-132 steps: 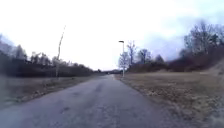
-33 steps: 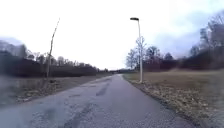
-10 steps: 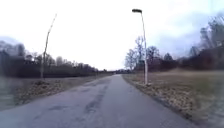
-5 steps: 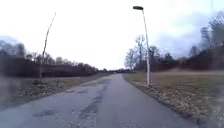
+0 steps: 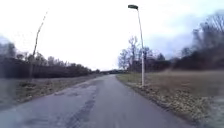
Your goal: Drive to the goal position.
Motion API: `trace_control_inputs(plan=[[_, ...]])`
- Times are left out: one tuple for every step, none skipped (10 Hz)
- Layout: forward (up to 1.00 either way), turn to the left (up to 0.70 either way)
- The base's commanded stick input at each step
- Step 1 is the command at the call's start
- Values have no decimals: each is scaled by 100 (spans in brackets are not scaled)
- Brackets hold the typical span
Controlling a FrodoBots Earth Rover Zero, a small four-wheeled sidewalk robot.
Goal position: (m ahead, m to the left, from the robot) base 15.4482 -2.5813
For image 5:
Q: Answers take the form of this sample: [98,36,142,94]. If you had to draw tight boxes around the pale street lamp pole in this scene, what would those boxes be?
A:
[127,4,146,88]

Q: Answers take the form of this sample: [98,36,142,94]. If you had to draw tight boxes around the grey asphalt path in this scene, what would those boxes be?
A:
[0,73,196,128]

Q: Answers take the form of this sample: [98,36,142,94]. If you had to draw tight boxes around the dark row of trees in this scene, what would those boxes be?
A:
[0,42,108,80]

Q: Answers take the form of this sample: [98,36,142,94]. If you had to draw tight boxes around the dry grass field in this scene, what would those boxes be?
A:
[115,69,224,128]

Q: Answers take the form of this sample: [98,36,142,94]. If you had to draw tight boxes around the dry grass verge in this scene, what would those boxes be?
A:
[0,73,107,111]

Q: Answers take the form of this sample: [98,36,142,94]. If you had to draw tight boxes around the thin bare leaning tree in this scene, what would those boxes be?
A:
[28,10,50,80]

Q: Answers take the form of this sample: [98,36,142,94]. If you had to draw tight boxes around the bare trees and bushes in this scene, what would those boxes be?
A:
[117,9,224,73]

